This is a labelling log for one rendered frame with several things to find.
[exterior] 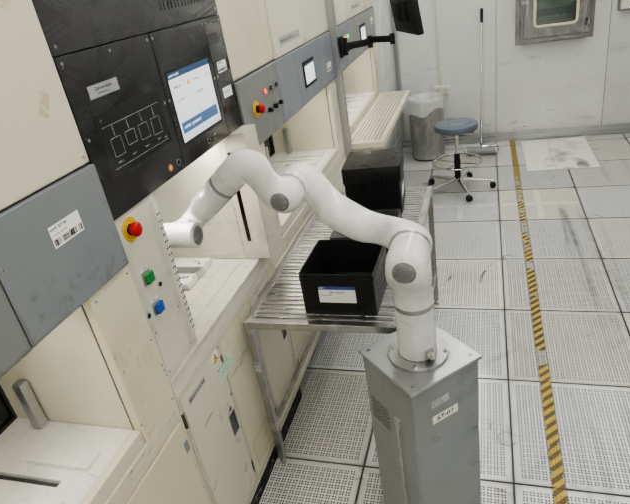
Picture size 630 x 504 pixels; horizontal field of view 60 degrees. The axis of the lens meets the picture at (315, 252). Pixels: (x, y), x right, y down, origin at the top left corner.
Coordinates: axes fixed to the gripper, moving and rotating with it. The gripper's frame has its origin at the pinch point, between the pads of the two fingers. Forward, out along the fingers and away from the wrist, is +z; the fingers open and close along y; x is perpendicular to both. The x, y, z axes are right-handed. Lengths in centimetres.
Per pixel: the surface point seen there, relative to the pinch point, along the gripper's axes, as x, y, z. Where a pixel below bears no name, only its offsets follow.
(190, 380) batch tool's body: -39, -25, -31
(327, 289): -32, 18, -66
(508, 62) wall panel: -38, 452, -143
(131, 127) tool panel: 40, -15, -30
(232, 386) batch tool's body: -61, -3, -31
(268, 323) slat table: -43, 12, -43
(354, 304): -38, 18, -75
